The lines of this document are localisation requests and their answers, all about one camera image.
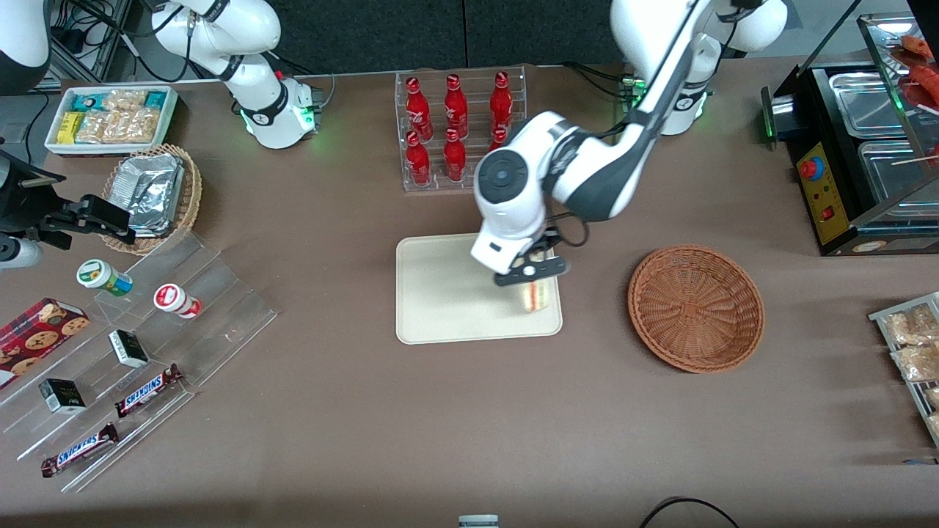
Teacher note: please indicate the green lidded cup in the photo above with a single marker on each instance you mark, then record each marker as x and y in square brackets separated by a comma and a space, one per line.
[99, 275]

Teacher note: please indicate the clear acrylic stepped stand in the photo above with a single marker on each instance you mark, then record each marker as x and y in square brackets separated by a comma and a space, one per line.
[227, 323]
[22, 433]

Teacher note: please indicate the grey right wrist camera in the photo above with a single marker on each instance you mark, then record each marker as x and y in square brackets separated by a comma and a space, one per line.
[18, 254]

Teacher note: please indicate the teal snack packet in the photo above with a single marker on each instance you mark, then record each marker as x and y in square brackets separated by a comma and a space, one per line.
[155, 100]
[86, 103]

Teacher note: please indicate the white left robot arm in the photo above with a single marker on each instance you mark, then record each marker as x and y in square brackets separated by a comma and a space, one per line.
[587, 169]

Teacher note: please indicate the silver foil packet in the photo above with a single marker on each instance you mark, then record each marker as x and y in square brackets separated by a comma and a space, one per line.
[150, 191]

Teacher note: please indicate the tray of packaged snacks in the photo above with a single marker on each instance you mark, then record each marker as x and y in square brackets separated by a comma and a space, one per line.
[880, 317]

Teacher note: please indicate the light tan wicker basket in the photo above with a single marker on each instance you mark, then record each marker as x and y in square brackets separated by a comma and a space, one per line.
[192, 191]

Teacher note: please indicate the Snickers bar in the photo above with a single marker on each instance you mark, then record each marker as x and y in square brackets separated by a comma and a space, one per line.
[77, 449]
[147, 390]

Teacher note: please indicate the triangular sandwich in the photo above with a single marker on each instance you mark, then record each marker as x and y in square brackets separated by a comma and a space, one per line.
[535, 297]

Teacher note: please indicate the small black box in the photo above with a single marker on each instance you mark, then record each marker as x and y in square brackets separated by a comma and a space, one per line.
[128, 348]
[62, 396]

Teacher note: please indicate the clear rice cracker packet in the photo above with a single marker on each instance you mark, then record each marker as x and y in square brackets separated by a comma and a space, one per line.
[125, 100]
[94, 128]
[136, 126]

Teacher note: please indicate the black food warmer machine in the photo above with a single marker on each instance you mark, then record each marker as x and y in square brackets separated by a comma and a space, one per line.
[829, 194]

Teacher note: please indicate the red cola bottle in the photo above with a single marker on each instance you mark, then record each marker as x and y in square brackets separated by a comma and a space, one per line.
[455, 106]
[418, 160]
[417, 108]
[501, 104]
[499, 137]
[455, 158]

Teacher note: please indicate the red plaid cookie box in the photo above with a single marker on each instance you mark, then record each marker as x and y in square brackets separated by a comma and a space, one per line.
[37, 334]

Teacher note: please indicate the steel pan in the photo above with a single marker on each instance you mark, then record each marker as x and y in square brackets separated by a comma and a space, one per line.
[891, 172]
[869, 103]

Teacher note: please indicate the yellow snack packet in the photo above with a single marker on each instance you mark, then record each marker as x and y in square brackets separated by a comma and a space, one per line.
[70, 128]

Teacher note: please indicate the clear bag of snacks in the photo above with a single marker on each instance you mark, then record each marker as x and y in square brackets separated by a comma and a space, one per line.
[917, 363]
[910, 326]

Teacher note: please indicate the white snack bin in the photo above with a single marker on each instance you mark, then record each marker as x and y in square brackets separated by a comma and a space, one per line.
[55, 147]

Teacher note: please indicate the cream rectangular tray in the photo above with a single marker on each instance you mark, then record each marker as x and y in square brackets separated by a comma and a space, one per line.
[440, 293]

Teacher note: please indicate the brown round wicker basket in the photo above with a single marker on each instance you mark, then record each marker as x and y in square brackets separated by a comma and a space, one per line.
[697, 308]

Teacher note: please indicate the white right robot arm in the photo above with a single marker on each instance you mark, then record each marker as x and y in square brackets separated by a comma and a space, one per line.
[257, 81]

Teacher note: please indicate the red lidded cup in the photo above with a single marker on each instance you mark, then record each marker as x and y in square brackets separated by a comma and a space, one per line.
[172, 298]

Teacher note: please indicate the clear acrylic bottle rack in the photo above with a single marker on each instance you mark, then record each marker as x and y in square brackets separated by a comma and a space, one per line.
[440, 183]

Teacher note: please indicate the small grey object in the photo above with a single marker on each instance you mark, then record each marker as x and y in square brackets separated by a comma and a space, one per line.
[478, 522]

